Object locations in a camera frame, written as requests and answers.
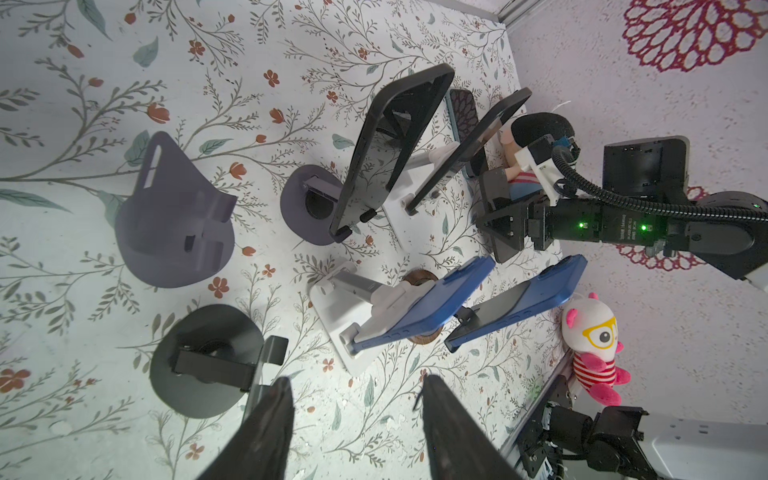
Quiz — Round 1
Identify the black phone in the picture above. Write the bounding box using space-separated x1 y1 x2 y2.
406 88 532 214
329 63 455 243
446 89 487 179

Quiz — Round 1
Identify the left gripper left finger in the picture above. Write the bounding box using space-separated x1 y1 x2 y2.
198 377 295 480

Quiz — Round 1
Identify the black haired doll plush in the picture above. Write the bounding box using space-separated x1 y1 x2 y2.
500 112 580 200

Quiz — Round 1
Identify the pink striped panda plush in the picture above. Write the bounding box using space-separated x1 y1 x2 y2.
561 292 631 407

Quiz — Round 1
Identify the purple back middle stand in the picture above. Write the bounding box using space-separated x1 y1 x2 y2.
280 165 352 246

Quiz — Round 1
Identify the black front left stand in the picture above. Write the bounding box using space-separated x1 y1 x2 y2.
149 304 289 419

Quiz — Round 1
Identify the white front middle stand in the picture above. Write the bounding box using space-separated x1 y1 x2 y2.
309 261 406 376

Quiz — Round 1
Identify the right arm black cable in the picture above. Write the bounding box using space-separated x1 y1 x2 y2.
550 146 768 226

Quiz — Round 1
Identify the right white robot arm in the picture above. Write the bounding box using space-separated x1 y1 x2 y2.
477 136 767 479

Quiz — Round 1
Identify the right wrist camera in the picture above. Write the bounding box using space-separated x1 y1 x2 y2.
515 134 580 206

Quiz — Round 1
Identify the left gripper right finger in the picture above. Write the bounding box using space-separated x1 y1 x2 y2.
416 375 521 480

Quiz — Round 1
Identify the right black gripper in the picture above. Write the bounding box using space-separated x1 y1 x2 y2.
476 168 602 264

